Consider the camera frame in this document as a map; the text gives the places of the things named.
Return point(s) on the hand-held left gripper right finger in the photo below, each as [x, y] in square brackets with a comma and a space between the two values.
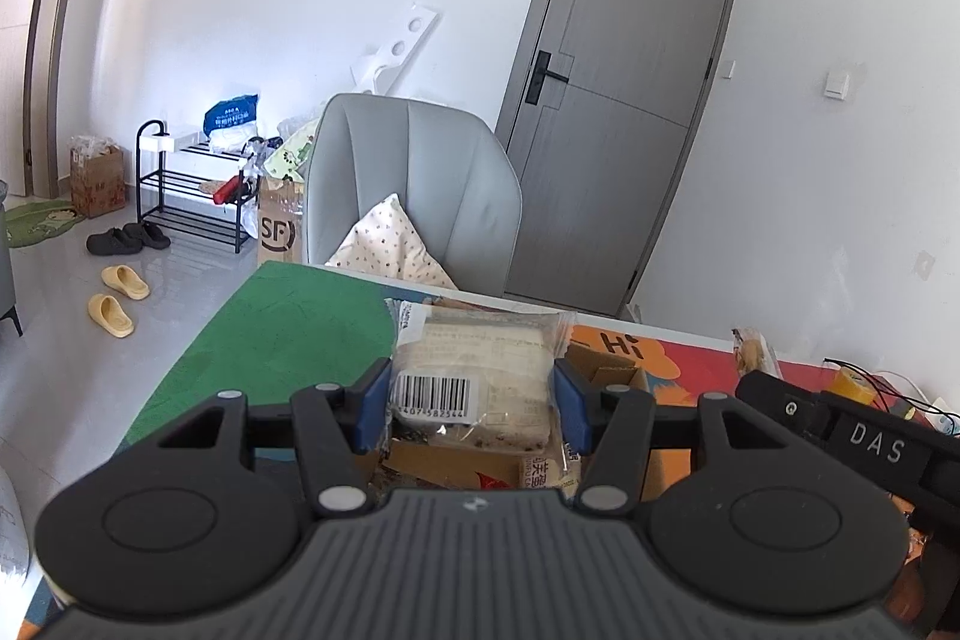
[568, 407]

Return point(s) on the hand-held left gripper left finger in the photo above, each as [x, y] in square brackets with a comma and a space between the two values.
[371, 407]

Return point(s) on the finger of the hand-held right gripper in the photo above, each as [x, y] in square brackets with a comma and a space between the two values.
[787, 407]

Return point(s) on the clear bread packet with barcode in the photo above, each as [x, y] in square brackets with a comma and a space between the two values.
[487, 355]

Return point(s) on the brown pastry packet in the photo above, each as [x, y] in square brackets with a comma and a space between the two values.
[754, 351]

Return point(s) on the brown tape roll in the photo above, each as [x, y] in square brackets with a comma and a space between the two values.
[851, 383]

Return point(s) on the colourful printed table mat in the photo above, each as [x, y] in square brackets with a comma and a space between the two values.
[285, 325]

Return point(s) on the white dotted pillow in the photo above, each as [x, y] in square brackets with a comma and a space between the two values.
[386, 246]

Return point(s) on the brown printed carton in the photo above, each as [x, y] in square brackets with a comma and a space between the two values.
[279, 227]

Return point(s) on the grey shell chair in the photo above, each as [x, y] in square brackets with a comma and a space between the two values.
[420, 175]

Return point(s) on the red object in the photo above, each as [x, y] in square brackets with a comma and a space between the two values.
[229, 190]

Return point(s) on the black shoe rack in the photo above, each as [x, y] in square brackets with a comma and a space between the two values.
[191, 218]

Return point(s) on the green patterned bag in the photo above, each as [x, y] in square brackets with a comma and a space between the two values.
[289, 156]

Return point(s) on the yellow slipper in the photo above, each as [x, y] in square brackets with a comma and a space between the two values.
[126, 282]
[112, 314]

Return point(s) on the black slipper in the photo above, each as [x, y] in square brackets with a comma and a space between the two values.
[112, 242]
[150, 235]

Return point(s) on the grey door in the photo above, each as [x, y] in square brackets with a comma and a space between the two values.
[615, 123]

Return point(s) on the white plastic bag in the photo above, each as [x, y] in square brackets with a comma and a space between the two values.
[232, 139]

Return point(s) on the blue plastic bag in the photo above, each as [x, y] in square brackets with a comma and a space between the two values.
[231, 115]

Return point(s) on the small brown cardboard box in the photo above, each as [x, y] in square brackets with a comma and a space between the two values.
[97, 186]

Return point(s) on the white board with holes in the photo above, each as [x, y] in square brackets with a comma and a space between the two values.
[401, 40]

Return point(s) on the green floor rug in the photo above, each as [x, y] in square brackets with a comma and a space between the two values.
[41, 224]

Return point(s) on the dark grey furniture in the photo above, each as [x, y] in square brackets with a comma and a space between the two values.
[6, 265]

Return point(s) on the beige door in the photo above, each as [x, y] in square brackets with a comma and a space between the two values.
[45, 10]

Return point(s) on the white wall outlet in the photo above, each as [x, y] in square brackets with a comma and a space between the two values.
[924, 265]

